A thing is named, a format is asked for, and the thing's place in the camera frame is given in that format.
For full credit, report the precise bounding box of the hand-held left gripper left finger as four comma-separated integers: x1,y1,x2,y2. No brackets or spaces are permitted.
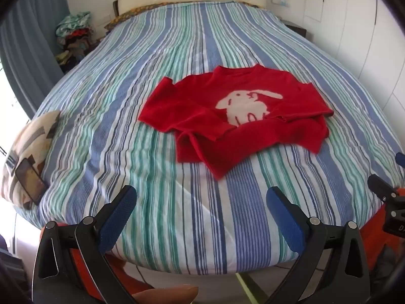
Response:
32,185,137,304

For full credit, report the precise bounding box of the beige patterned cushion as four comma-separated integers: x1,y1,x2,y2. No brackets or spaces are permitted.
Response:
1,111,61,210

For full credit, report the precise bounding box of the green strip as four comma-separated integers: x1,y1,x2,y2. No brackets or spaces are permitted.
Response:
236,272,267,304

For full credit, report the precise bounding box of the white wardrobe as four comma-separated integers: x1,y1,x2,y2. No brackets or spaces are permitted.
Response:
304,0,405,118

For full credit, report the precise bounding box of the blue-grey curtain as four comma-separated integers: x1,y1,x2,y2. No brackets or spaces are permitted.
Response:
0,0,72,119

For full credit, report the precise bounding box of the striped bed sheet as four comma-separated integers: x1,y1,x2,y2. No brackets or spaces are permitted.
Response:
19,1,405,275

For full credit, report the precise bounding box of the person's left hand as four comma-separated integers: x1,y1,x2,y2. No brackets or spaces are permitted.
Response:
131,286,199,304

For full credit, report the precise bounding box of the black smartphone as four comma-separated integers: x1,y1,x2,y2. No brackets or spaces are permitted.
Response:
14,158,48,206

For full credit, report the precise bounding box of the pile of colourful clothes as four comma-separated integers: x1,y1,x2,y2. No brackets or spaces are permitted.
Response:
54,11,95,70

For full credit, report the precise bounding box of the dark nightstand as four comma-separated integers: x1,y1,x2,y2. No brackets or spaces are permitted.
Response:
280,19,307,39

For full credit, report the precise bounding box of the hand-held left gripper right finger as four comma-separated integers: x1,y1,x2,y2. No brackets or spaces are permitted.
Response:
265,186,369,304

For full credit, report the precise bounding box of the red sweater with white rabbit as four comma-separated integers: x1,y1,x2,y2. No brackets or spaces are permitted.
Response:
138,64,335,179

